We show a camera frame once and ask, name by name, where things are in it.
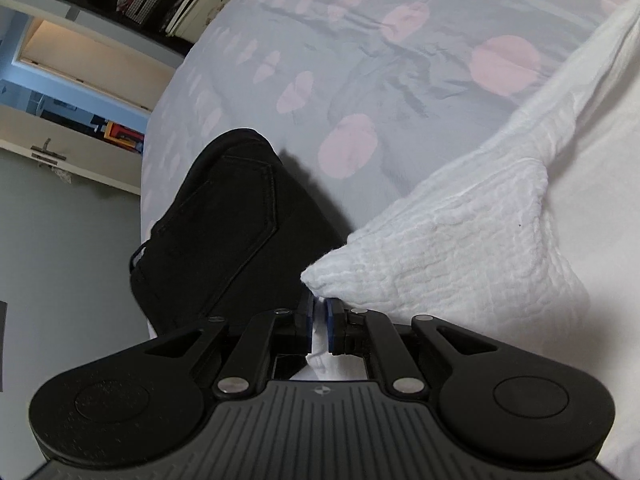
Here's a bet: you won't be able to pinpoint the beige hallway door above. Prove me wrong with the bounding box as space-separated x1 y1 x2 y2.
15 17 156 113

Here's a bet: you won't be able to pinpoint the black folded pants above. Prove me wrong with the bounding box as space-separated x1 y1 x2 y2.
149 129 356 321

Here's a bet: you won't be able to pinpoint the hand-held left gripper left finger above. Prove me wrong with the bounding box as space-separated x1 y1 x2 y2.
145 294 316 401

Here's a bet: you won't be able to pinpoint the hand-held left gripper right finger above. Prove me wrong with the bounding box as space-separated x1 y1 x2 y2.
324 297 496 401

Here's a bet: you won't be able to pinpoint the yellow and red chair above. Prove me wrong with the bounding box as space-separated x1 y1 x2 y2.
102 121 146 153

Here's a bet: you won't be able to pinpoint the grey pink-dotted bed sheet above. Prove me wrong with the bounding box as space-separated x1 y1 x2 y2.
140 0 633 341

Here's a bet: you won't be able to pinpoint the white room door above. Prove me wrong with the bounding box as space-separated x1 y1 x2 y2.
0 110 146 196

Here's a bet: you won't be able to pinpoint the metal door handle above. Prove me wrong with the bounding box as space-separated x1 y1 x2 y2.
30 139 68 166

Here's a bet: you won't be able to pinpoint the dark wardrobe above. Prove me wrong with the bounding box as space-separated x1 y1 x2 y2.
0 0 241 56

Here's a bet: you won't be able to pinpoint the white crinkled cloth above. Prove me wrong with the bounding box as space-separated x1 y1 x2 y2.
287 0 640 480

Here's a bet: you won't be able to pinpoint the cream storage box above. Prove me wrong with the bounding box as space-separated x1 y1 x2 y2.
165 0 236 41

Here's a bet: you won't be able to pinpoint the checkered storage basket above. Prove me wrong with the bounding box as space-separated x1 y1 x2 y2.
122 0 163 26

